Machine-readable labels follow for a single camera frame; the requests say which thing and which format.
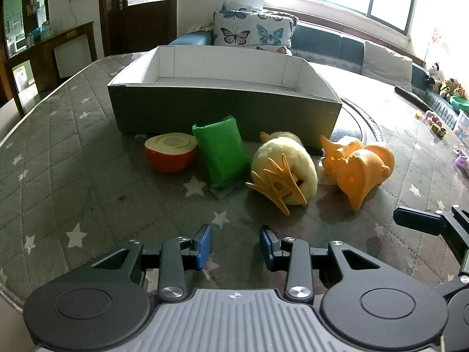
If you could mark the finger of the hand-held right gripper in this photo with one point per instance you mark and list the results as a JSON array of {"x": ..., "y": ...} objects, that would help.
[{"x": 417, "y": 220}]

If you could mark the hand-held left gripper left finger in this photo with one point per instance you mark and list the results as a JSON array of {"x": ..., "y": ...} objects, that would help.
[{"x": 203, "y": 246}]

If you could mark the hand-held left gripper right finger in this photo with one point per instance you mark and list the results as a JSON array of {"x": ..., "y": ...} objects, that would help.
[{"x": 266, "y": 248}]

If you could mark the toy half apple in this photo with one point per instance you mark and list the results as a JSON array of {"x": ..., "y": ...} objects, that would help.
[{"x": 168, "y": 161}]

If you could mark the yellow plush duck toy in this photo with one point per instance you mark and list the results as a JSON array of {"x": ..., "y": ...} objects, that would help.
[{"x": 297, "y": 161}]

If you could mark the green packet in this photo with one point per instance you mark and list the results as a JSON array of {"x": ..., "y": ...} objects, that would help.
[{"x": 220, "y": 154}]

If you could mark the small horned orange plastic toy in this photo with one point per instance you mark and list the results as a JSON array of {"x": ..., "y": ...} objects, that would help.
[{"x": 331, "y": 154}]

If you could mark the dark cardboard box white inside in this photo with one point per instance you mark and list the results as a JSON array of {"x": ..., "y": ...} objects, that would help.
[{"x": 220, "y": 117}]

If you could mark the purple small toy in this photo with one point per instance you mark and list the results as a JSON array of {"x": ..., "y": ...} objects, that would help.
[{"x": 462, "y": 161}]

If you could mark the small toy car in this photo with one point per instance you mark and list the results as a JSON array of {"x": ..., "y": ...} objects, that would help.
[{"x": 438, "y": 131}]

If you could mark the pink small toy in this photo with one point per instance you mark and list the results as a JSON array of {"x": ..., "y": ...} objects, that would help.
[{"x": 431, "y": 118}]

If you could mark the printed plastic box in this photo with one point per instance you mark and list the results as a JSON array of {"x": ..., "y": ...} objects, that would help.
[{"x": 462, "y": 124}]

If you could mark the glass turntable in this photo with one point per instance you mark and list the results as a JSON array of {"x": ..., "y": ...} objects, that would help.
[{"x": 362, "y": 117}]

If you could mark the black stick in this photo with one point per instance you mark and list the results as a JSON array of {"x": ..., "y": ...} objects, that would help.
[{"x": 412, "y": 97}]

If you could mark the green bowl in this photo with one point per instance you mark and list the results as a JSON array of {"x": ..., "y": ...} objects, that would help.
[{"x": 460, "y": 102}]

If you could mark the brown plush toy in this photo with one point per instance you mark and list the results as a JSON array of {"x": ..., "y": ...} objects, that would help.
[{"x": 450, "y": 88}]

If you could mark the black and white plush toy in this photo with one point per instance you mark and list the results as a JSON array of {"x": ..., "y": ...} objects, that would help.
[{"x": 433, "y": 69}]

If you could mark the grey quilted star tablecloth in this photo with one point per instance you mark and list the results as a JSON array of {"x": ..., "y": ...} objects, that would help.
[{"x": 73, "y": 154}]

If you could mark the grey cushion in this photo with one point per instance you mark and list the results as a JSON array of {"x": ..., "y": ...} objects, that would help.
[{"x": 384, "y": 62}]

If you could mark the teal sofa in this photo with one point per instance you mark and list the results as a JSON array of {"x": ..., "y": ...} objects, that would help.
[{"x": 329, "y": 46}]

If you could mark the flat butterfly print pillow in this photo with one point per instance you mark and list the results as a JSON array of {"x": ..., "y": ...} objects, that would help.
[{"x": 273, "y": 49}]

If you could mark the blue cushion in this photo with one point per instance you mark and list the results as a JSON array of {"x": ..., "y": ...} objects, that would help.
[{"x": 190, "y": 38}]

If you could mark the large butterfly print pillow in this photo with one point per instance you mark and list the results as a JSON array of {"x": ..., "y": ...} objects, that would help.
[{"x": 252, "y": 29}]

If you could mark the dark wooden door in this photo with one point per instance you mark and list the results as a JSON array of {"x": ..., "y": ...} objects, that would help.
[{"x": 113, "y": 25}]

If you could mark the dark wooden desk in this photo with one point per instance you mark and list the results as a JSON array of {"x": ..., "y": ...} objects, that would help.
[{"x": 44, "y": 58}]

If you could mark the wooden shelf cabinet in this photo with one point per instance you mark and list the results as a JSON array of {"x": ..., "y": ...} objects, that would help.
[{"x": 22, "y": 7}]

